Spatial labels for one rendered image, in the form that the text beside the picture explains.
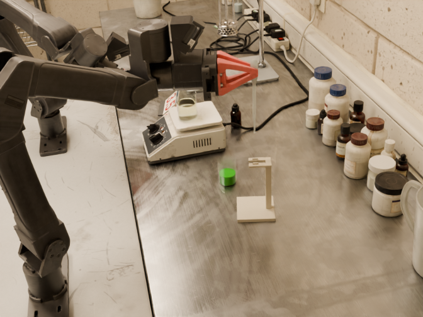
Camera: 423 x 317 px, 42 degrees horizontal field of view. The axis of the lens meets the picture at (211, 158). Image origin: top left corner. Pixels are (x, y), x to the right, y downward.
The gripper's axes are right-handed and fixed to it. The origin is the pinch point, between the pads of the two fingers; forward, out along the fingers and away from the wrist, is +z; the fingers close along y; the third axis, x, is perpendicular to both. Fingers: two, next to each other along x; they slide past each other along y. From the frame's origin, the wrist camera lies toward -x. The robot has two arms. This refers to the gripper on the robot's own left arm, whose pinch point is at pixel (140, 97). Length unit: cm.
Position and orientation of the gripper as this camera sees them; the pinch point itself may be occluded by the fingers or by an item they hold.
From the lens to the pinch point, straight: 140.2
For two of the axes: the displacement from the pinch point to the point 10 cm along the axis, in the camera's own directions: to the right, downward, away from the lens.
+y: -2.3, -5.1, 8.3
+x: -5.7, 7.6, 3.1
